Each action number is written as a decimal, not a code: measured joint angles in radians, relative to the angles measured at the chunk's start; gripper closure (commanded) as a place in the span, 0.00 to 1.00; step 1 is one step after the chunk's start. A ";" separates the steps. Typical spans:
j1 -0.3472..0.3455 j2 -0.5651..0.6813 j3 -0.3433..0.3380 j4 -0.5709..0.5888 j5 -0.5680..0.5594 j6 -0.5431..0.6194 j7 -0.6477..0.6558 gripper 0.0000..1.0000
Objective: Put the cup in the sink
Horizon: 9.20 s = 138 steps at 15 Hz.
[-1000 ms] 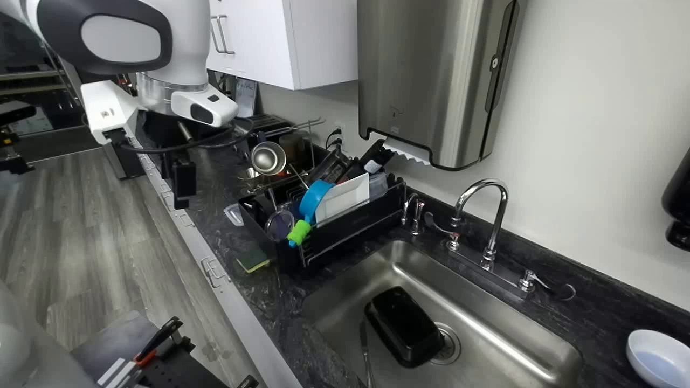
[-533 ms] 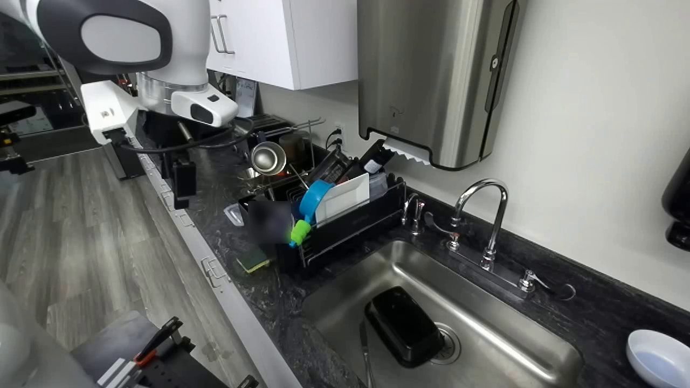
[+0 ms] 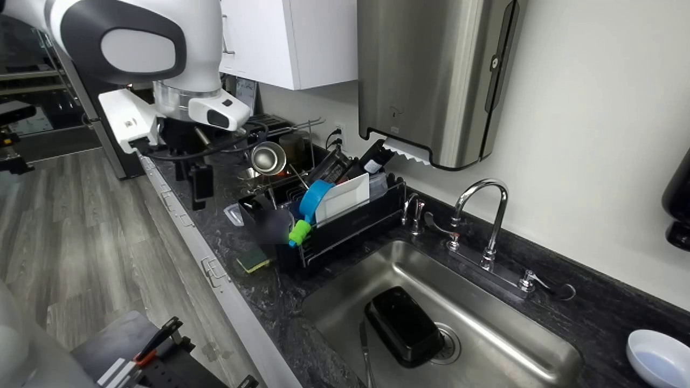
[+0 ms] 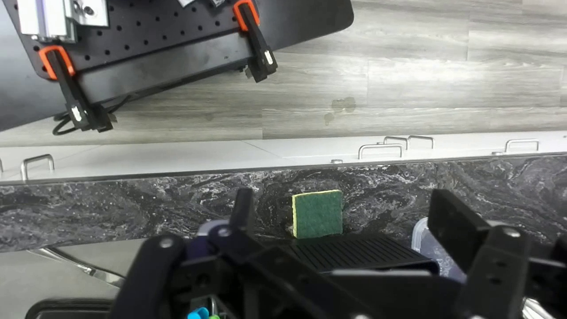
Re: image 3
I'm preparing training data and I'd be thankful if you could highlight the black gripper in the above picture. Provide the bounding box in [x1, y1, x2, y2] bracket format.
[162, 117, 220, 211]

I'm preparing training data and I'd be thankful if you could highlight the white rounded housing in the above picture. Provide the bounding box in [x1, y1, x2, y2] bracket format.
[0, 282, 100, 388]

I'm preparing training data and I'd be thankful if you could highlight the bright green plastic item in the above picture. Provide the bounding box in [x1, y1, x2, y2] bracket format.
[286, 218, 315, 251]

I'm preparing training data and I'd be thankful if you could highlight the steel paper towel dispenser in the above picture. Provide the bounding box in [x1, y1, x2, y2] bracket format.
[356, 0, 524, 172]

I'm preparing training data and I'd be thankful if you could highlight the chrome sink sprayer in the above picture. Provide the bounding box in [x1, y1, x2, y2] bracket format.
[399, 191, 428, 241]

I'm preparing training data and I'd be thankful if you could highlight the white cutting board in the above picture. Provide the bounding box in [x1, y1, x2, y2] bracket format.
[313, 170, 374, 229]

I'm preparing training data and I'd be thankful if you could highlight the clear round lid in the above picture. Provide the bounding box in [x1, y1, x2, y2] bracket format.
[265, 208, 298, 244]

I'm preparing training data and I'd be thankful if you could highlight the chrome faucet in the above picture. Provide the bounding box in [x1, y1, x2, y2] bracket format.
[429, 176, 578, 305]

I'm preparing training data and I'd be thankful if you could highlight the black dish rack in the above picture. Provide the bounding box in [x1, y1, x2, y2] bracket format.
[240, 137, 410, 276]

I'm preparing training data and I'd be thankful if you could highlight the clear plastic container lid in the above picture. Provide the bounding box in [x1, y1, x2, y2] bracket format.
[222, 203, 249, 229]

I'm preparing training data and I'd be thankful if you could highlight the black plastic container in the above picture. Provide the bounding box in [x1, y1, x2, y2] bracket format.
[363, 284, 448, 371]

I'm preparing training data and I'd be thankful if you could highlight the black wall soap dispenser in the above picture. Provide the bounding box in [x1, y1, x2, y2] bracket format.
[660, 147, 690, 255]

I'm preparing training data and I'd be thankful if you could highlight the light blue plastic bowl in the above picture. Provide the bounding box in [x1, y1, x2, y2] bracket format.
[298, 179, 336, 224]

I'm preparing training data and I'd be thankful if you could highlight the small white bowl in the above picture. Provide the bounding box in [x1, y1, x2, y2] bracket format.
[623, 328, 690, 388]

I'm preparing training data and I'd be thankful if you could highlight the yellow green sponge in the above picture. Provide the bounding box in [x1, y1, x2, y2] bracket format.
[236, 241, 274, 279]

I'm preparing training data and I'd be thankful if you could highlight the white upper cabinet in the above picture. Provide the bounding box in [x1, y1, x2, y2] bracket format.
[218, 0, 361, 92]

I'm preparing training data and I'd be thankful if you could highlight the stainless steel sink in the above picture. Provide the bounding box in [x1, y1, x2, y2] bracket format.
[301, 237, 588, 388]

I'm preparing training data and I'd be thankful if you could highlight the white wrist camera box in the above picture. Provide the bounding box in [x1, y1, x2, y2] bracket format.
[98, 87, 165, 155]

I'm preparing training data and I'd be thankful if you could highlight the red handled tool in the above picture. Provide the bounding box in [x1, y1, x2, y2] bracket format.
[114, 315, 186, 388]

